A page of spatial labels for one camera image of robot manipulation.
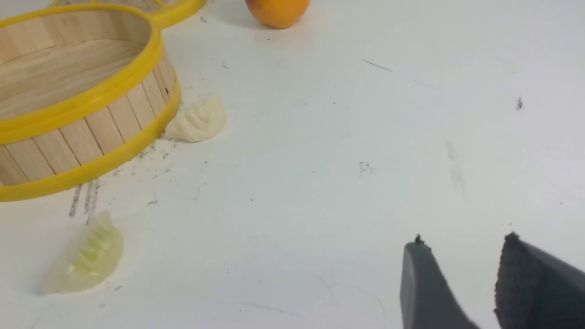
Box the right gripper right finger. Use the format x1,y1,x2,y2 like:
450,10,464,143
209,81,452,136
495,233,585,329

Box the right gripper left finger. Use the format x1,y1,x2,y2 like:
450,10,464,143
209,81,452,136
400,234,477,329

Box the yellow-rimmed bamboo steamer lid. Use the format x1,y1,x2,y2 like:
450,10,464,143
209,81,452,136
49,0,206,29

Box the yellow-rimmed bamboo steamer tray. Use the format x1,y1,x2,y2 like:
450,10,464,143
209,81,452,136
0,3,181,202

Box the white toy dumpling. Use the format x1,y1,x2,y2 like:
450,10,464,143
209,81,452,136
164,95,227,143

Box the orange toy pear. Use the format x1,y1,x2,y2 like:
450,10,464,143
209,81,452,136
245,0,311,29

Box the pale green toy dumpling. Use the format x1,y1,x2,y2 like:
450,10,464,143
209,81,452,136
40,211,124,295

